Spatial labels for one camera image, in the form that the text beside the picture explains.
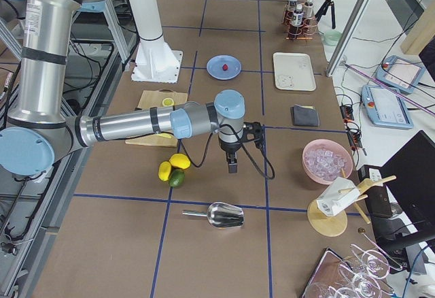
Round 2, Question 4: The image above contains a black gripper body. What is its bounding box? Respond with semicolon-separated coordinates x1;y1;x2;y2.
218;131;241;162

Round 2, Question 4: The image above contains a blue round plate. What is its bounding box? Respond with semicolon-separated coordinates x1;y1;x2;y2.
206;55;241;80

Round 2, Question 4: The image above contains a large yellow lemon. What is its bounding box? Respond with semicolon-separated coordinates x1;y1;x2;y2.
169;153;191;169

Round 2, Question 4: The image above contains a metal ice scoop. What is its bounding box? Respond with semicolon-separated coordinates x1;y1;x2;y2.
182;202;245;229

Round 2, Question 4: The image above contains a green lime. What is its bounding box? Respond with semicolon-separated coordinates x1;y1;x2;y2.
168;169;185;188

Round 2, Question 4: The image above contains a grey folded cloth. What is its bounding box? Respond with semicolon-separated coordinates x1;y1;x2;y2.
290;105;319;127

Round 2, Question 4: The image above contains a half lemon slice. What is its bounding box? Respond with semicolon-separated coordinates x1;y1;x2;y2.
162;97;175;107

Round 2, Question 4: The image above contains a pink bowl of ice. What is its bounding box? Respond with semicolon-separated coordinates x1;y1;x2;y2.
302;139;353;184

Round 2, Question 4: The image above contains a wooden cutting board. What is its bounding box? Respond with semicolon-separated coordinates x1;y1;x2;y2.
124;89;189;148

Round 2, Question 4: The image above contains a cream bear tray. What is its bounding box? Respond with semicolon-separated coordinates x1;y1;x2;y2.
273;52;316;92

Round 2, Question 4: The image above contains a white carton on stand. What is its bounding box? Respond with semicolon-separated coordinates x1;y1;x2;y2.
316;177;360;217

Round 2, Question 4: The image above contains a round wooden stand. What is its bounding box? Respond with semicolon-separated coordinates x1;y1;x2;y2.
307;176;396;237

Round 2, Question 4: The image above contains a tea bottle front left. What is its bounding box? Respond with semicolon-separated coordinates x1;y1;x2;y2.
292;4;304;27

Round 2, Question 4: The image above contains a tea bottle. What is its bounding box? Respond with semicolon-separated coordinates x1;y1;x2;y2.
287;0;298;12
292;4;304;27
303;0;313;18

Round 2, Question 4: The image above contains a mint green bowl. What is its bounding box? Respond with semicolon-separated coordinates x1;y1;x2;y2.
324;29;342;46

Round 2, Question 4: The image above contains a tea bottle rear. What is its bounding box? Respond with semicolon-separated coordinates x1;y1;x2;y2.
287;0;298;12

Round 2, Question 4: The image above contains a blue teach pendant near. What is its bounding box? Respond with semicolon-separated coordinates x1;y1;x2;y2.
361;85;414;129

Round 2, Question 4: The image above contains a blue teach pendant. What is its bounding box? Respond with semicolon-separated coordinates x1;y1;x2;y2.
361;85;414;129
375;55;426;94

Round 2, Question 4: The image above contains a tea bottle middle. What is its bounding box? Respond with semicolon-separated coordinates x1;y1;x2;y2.
303;0;313;18

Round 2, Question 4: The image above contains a black monitor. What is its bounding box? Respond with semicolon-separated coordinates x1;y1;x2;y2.
379;130;434;252

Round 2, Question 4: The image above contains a blue teach pendant far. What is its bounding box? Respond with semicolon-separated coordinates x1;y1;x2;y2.
375;55;426;94

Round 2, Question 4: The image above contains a small black tripod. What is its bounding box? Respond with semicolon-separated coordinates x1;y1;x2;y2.
315;0;336;29

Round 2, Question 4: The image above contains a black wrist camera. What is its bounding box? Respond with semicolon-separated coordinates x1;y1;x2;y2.
241;122;264;151

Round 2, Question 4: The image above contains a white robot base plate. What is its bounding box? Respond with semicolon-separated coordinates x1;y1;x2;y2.
131;48;183;84

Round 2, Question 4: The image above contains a copper wire bottle rack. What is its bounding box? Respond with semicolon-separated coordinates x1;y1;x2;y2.
281;0;317;41

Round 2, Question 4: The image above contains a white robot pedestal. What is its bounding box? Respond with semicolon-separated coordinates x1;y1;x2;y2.
129;0;169;60

